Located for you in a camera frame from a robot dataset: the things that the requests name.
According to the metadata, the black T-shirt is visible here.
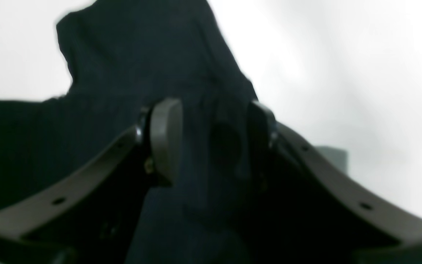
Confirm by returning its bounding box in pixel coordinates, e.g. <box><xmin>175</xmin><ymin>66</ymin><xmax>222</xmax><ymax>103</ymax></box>
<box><xmin>0</xmin><ymin>0</ymin><xmax>256</xmax><ymax>264</ymax></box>

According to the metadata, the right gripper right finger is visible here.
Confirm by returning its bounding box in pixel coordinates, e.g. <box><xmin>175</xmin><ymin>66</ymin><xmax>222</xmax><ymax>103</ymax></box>
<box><xmin>247</xmin><ymin>101</ymin><xmax>422</xmax><ymax>251</ymax></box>

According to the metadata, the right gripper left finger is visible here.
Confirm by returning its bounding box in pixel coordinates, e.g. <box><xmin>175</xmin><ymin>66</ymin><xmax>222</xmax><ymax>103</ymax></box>
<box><xmin>0</xmin><ymin>98</ymin><xmax>184</xmax><ymax>242</ymax></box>

